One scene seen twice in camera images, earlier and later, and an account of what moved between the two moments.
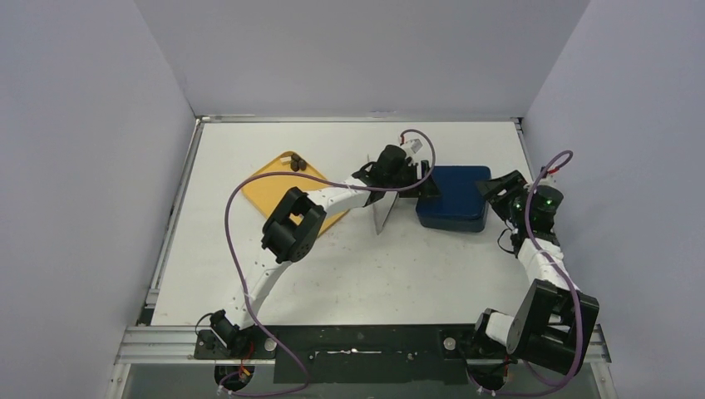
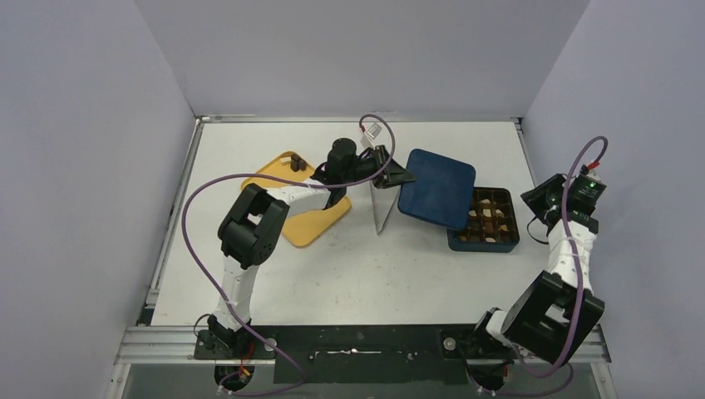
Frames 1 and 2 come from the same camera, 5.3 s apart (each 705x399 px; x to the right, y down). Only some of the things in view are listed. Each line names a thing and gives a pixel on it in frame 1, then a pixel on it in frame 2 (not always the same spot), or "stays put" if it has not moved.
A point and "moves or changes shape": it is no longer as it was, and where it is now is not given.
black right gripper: x=508 y=191 to x=539 y=198
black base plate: x=320 y=354 stays put
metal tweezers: x=382 y=208 stays put
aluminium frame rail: x=168 y=345 stays put
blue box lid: x=462 y=206 moves or changes shape
